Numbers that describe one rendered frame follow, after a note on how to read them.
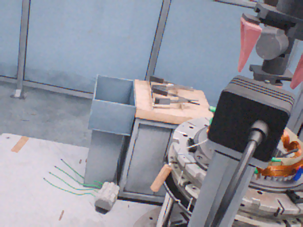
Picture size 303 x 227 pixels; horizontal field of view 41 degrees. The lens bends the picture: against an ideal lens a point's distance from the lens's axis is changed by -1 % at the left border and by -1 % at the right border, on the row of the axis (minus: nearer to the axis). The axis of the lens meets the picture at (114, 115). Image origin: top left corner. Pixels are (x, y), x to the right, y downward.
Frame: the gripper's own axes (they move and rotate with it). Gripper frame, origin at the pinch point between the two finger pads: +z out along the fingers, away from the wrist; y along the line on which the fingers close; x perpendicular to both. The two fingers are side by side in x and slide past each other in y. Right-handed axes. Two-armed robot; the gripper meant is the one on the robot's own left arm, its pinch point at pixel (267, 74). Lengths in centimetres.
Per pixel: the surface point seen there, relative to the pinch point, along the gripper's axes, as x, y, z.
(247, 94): -35.4, -11.8, -6.8
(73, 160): 44, -29, 54
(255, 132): -37.5, -11.0, -5.4
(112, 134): 33, -20, 35
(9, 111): 203, -101, 133
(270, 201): -0.6, 9.5, 20.4
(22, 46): 229, -107, 90
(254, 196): -0.3, 6.9, 20.6
